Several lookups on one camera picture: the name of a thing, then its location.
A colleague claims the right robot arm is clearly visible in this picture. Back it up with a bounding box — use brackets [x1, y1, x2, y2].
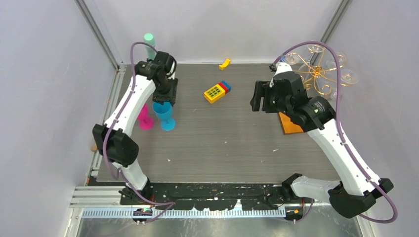
[250, 71, 394, 218]

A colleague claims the blue toy block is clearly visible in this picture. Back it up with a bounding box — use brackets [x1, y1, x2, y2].
[221, 81, 231, 93]

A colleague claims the clear wine glass top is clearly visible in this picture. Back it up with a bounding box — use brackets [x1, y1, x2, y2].
[307, 44, 325, 65]

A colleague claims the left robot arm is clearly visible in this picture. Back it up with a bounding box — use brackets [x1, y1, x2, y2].
[92, 51, 178, 204]

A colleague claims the yellow curved block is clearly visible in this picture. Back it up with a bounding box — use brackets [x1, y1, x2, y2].
[218, 58, 231, 71]

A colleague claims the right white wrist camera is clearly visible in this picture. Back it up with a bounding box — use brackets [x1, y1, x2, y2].
[269, 62, 293, 77]

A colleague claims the pink plastic wine glass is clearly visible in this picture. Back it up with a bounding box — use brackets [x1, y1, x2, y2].
[137, 105, 155, 130]

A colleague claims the yellow toy calculator block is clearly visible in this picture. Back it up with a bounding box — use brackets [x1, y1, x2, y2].
[204, 84, 226, 104]

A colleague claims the wooden rack base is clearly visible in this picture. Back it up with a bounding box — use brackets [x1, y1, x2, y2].
[278, 113, 304, 135]

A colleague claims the blue plastic wine glass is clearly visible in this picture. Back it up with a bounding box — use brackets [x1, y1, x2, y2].
[152, 102, 176, 131]

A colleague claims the gold wine glass rack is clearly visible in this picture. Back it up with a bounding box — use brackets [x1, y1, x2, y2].
[285, 49, 348, 97]

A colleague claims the green microphone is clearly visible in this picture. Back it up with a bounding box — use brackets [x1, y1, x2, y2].
[143, 33, 157, 60]

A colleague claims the red toy block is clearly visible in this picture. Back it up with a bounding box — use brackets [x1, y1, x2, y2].
[218, 82, 227, 94]

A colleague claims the clear wine glass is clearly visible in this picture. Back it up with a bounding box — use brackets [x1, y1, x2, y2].
[307, 44, 325, 65]
[281, 52, 300, 65]
[326, 52, 347, 71]
[340, 68, 359, 87]

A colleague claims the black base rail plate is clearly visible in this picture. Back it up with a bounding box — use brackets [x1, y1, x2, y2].
[119, 183, 314, 211]

